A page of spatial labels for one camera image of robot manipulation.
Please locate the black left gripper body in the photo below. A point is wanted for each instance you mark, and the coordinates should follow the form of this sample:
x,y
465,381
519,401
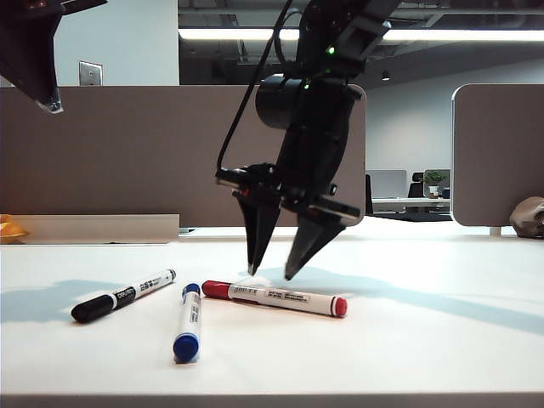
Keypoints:
x,y
72,4

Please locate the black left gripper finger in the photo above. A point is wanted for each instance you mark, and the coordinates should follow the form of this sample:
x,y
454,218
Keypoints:
x,y
30,51

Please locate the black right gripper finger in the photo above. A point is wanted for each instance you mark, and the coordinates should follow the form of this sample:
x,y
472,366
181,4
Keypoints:
x,y
259,225
310,242

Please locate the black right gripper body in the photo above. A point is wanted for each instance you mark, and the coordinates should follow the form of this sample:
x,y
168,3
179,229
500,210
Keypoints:
x,y
310,157

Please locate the red whiteboard marker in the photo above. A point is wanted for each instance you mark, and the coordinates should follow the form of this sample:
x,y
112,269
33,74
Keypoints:
x,y
280,297

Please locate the blue whiteboard marker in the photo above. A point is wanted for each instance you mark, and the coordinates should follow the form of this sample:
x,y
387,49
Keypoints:
x,y
189,323

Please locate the black whiteboard marker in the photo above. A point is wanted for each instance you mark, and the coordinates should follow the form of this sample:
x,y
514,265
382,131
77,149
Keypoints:
x,y
95,307

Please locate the white background desk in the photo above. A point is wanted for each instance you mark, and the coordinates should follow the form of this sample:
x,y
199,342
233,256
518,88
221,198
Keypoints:
x,y
404,205

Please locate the small potted green plant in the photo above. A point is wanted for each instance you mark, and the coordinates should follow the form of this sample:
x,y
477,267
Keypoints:
x,y
433,180

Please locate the wide brown desk divider panel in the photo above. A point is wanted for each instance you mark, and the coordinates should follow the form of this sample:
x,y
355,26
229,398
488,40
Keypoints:
x,y
127,157

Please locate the orange object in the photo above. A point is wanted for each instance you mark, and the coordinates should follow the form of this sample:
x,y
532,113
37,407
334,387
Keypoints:
x,y
10,229

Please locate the white divider support foot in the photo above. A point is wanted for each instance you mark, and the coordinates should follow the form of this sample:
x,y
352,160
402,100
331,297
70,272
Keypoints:
x,y
494,231

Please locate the narrow brown desk divider panel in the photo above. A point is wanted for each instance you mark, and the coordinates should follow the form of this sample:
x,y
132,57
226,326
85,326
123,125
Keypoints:
x,y
497,157

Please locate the long linear ceiling light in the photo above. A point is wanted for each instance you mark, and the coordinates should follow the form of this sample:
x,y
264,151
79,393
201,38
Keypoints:
x,y
467,35

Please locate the metal wall plate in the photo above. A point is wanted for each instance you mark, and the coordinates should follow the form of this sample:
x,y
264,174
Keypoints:
x,y
90,74

